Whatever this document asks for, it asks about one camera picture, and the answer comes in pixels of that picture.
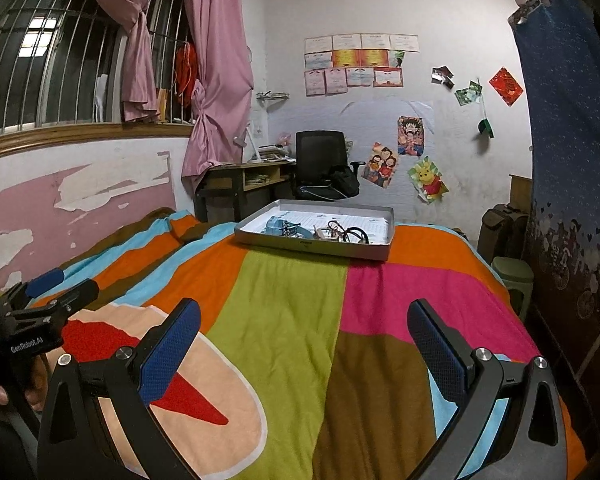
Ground anime character poster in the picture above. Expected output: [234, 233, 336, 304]
[397, 116, 427, 157]

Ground white bottle at window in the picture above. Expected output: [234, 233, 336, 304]
[94, 74, 110, 122]

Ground blue starry curtain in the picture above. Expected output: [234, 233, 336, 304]
[507, 0, 600, 401]

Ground black office chair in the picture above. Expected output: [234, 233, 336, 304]
[292, 130, 366, 202]

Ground wooden cabinet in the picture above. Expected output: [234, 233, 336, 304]
[509, 174, 533, 211]

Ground yellow bear picture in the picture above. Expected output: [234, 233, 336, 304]
[407, 156, 450, 204]

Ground stack of books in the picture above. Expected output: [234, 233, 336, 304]
[257, 144, 291, 161]

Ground colourful patchwork blanket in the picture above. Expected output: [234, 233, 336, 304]
[0, 207, 588, 480]

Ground red hanging bundle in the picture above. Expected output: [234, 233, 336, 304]
[175, 42, 199, 108]

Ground wooden desk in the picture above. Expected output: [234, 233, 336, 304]
[195, 159, 298, 223]

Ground dark wall photos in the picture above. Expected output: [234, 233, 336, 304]
[431, 66, 456, 90]

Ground group of wall certificates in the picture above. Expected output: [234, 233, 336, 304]
[304, 33, 422, 97]

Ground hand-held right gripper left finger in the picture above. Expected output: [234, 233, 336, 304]
[36, 298, 202, 480]

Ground red diamond paper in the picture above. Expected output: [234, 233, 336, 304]
[489, 66, 525, 107]

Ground green wall picture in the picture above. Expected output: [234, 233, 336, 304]
[454, 80, 483, 106]

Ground cartoon family picture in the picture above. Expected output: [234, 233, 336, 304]
[361, 142, 400, 189]

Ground grey cardboard box tray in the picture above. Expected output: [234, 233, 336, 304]
[234, 199, 397, 262]

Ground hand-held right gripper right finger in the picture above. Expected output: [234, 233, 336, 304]
[406, 298, 567, 480]

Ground pink knotted curtain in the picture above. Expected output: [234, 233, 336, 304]
[181, 0, 255, 193]
[87, 0, 161, 123]

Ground wooden window sill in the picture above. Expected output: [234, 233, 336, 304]
[0, 122, 196, 163]

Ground blue ribbon wristband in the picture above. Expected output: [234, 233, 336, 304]
[264, 215, 313, 240]

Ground black bag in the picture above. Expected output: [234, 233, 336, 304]
[328, 165, 361, 196]

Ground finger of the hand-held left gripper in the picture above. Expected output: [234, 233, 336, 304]
[4, 279, 101, 325]
[0, 267, 66, 307]

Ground brown suitcase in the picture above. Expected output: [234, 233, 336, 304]
[481, 203, 530, 261]

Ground metal window grille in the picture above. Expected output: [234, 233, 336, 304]
[0, 0, 196, 136]

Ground white desk lamp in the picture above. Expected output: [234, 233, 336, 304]
[235, 125, 264, 162]

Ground green plastic stool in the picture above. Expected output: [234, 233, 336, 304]
[491, 256, 535, 321]

